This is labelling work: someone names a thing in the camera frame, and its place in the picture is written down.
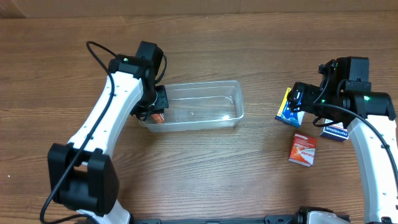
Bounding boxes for orange tube white cap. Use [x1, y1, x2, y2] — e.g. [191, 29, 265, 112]
[151, 113, 165, 123]

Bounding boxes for blue Vicks VapoDrops box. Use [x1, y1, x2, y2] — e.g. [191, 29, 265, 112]
[275, 88, 305, 128]

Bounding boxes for white Hansaplast plaster box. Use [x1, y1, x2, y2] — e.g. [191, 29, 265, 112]
[320, 123, 349, 142]

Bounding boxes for clear plastic container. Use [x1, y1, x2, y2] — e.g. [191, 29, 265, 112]
[140, 80, 245, 133]

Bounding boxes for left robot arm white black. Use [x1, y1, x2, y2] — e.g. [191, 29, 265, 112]
[39, 41, 169, 223]

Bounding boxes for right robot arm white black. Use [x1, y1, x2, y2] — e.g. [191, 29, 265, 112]
[287, 57, 397, 223]

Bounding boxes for red Panadol box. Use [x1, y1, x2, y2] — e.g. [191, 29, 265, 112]
[288, 133, 317, 167]

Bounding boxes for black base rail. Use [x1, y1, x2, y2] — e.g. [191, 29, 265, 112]
[130, 214, 351, 224]

